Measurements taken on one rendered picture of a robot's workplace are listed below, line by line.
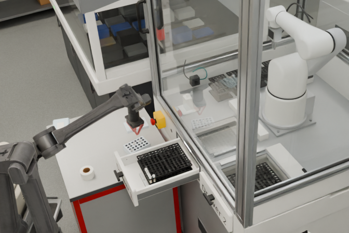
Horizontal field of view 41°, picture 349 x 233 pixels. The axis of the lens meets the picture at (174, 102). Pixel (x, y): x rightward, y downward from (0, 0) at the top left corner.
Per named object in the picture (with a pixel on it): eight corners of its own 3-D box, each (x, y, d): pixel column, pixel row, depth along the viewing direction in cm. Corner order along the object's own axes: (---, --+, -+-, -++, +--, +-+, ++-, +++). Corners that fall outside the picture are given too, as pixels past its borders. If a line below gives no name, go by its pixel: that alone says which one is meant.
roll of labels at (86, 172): (78, 179, 241) (77, 174, 239) (84, 169, 247) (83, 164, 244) (91, 181, 240) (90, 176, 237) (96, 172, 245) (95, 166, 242)
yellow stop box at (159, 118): (157, 129, 256) (156, 119, 252) (152, 122, 262) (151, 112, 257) (166, 127, 258) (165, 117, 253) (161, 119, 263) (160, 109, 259)
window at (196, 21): (238, 205, 192) (243, -18, 134) (160, 94, 256) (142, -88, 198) (239, 204, 192) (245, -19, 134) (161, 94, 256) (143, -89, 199)
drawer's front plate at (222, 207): (229, 233, 202) (229, 216, 195) (200, 188, 224) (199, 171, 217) (232, 232, 202) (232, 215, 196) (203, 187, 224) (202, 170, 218)
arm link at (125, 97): (125, 80, 187) (138, 101, 187) (129, 83, 201) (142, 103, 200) (29, 138, 188) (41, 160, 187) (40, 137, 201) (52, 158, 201)
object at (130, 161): (137, 201, 218) (135, 192, 214) (120, 165, 237) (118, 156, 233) (214, 173, 229) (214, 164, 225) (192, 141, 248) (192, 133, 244)
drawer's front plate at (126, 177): (135, 207, 217) (132, 191, 210) (116, 167, 239) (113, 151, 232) (138, 206, 217) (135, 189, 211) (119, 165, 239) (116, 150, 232)
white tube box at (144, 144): (131, 159, 251) (130, 153, 249) (123, 150, 257) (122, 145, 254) (150, 148, 256) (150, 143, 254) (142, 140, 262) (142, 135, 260)
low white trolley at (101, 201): (94, 285, 277) (69, 198, 231) (70, 210, 324) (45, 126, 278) (185, 249, 293) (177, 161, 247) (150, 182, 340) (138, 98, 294)
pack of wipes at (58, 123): (70, 138, 267) (68, 133, 264) (53, 141, 266) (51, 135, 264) (70, 122, 279) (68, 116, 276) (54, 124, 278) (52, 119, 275)
